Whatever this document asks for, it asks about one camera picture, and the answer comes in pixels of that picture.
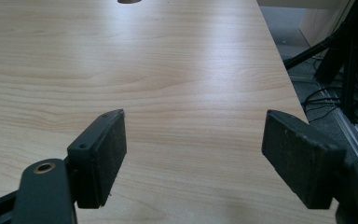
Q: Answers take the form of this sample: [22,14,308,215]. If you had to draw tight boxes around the metal floor rail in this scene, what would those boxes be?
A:
[318,82,358,161]

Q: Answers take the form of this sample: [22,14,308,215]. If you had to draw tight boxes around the light wooden cabinet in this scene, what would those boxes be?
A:
[255,0,355,48]

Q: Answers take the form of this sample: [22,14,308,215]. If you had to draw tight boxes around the black floor cables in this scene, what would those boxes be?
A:
[301,55,358,124]

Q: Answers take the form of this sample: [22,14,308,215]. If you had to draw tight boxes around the black metal stand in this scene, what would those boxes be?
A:
[283,0,358,125]

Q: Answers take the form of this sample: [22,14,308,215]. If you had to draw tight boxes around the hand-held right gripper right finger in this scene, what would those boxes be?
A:
[261,109,348,210]

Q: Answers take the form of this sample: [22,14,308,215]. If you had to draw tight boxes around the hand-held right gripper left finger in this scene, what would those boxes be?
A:
[66,108,128,209]

